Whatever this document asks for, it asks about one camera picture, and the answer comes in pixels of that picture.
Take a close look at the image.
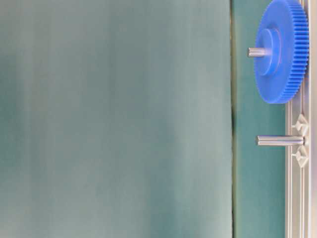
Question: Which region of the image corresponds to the aluminium extrusion rail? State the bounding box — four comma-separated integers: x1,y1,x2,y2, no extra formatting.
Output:
285,0,317,238

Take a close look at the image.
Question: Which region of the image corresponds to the large blue gear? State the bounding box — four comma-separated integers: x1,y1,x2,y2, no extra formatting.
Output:
254,0,309,104

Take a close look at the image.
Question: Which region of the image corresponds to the long steel shaft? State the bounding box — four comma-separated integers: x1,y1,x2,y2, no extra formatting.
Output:
256,135,305,146

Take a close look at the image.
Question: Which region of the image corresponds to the short steel shaft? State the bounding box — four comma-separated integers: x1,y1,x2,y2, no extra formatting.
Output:
247,48,266,58

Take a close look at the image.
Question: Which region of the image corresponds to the green table mat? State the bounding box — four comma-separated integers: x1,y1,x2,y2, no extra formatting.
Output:
230,0,285,238

